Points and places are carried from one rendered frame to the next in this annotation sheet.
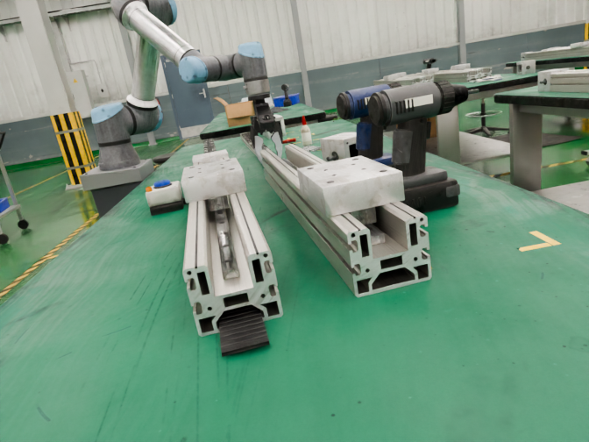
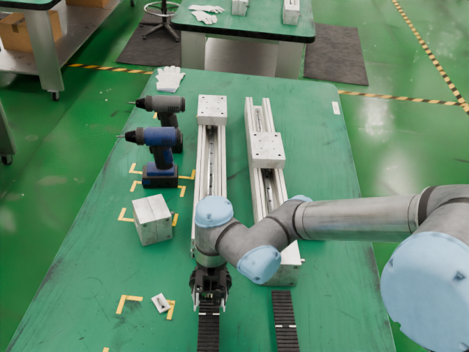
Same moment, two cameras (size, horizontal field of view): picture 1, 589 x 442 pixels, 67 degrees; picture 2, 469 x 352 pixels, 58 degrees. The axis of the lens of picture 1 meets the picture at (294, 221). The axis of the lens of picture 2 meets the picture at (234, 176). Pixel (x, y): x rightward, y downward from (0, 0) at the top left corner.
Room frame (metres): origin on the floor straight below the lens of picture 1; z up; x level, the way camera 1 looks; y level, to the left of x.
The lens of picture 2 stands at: (2.06, 0.12, 1.73)
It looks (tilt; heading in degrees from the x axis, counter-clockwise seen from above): 39 degrees down; 184
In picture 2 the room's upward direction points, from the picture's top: 5 degrees clockwise
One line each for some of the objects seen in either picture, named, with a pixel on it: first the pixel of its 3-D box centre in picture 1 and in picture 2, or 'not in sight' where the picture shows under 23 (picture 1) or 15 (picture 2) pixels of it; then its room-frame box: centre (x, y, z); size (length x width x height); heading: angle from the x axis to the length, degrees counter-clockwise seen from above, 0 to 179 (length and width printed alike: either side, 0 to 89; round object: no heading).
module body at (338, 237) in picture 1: (312, 189); (211, 161); (0.89, -0.05, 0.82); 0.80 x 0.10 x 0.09; 9
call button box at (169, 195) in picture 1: (168, 196); not in sight; (1.12, 0.30, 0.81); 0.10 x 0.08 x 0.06; 99
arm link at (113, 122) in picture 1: (111, 122); not in sight; (1.75, 0.61, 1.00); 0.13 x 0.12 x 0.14; 142
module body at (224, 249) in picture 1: (220, 209); (264, 163); (0.86, 0.14, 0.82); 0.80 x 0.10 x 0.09; 9
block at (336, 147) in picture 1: (343, 153); (155, 218); (1.20, -0.16, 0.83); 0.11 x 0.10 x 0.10; 121
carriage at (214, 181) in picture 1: (214, 185); (265, 152); (0.86, 0.14, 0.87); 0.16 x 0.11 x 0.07; 9
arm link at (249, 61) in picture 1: (251, 61); (214, 225); (1.46, 0.05, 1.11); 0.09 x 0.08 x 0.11; 52
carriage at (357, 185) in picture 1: (346, 191); (212, 112); (0.64, -0.08, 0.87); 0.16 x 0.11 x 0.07; 9
